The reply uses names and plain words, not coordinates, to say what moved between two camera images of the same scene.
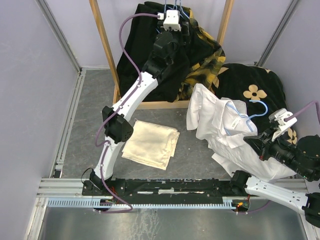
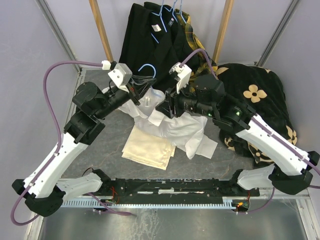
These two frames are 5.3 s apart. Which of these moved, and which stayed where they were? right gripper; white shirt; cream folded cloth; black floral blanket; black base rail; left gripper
Moved: left gripper; white shirt; right gripper
Stayed: black floral blanket; cream folded cloth; black base rail
